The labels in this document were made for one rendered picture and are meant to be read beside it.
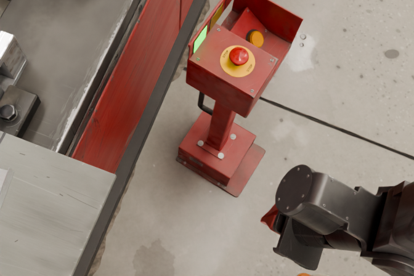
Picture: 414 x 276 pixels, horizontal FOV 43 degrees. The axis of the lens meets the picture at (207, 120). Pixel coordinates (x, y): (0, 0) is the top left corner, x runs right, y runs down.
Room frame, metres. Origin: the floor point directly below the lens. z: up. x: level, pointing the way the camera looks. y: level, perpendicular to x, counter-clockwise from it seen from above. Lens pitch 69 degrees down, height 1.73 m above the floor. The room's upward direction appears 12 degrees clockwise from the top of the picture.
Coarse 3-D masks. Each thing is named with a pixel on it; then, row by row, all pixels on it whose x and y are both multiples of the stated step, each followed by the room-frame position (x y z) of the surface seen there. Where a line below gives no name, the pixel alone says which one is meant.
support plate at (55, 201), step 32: (0, 160) 0.15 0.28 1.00; (32, 160) 0.16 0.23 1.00; (64, 160) 0.17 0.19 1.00; (32, 192) 0.12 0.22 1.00; (64, 192) 0.13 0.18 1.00; (96, 192) 0.14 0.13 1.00; (0, 224) 0.07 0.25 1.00; (32, 224) 0.08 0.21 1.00; (64, 224) 0.09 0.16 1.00; (0, 256) 0.03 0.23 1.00; (32, 256) 0.04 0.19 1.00; (64, 256) 0.04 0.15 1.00
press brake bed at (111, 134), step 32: (160, 0) 0.67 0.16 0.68; (192, 0) 0.92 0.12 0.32; (128, 32) 0.50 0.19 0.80; (160, 32) 0.66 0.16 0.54; (192, 32) 0.99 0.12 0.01; (128, 64) 0.48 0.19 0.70; (160, 64) 0.66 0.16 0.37; (96, 96) 0.35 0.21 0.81; (128, 96) 0.46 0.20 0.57; (160, 96) 0.69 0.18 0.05; (96, 128) 0.32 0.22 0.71; (128, 128) 0.43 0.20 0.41; (96, 160) 0.29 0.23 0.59; (128, 160) 0.44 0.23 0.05; (96, 224) 0.22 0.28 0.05
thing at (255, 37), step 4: (252, 32) 0.60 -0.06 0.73; (256, 32) 0.60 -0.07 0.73; (248, 36) 0.59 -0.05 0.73; (252, 36) 0.59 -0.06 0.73; (256, 36) 0.60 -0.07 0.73; (260, 36) 0.60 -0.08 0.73; (248, 40) 0.58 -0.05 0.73; (252, 40) 0.58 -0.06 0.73; (256, 40) 0.59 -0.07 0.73; (260, 40) 0.59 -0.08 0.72; (256, 44) 0.58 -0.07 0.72; (260, 44) 0.58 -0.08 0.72
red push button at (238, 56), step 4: (236, 48) 0.51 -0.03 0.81; (240, 48) 0.52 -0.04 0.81; (232, 52) 0.50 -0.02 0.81; (236, 52) 0.50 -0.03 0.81; (240, 52) 0.51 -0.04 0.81; (244, 52) 0.51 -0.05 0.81; (232, 56) 0.49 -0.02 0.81; (236, 56) 0.50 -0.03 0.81; (240, 56) 0.50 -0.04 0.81; (244, 56) 0.50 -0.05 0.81; (248, 56) 0.50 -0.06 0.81; (232, 60) 0.49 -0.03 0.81; (236, 60) 0.49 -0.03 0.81; (240, 60) 0.49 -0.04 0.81; (244, 60) 0.49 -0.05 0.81; (236, 64) 0.48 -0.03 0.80; (240, 64) 0.48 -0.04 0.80
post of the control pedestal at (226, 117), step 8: (216, 104) 0.53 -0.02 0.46; (216, 112) 0.53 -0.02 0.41; (224, 112) 0.52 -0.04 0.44; (232, 112) 0.52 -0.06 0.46; (216, 120) 0.53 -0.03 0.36; (224, 120) 0.52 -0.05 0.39; (232, 120) 0.55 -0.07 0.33; (216, 128) 0.52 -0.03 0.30; (224, 128) 0.52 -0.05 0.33; (208, 136) 0.53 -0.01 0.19; (216, 136) 0.52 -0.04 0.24; (224, 136) 0.52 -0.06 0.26; (216, 144) 0.52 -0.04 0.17
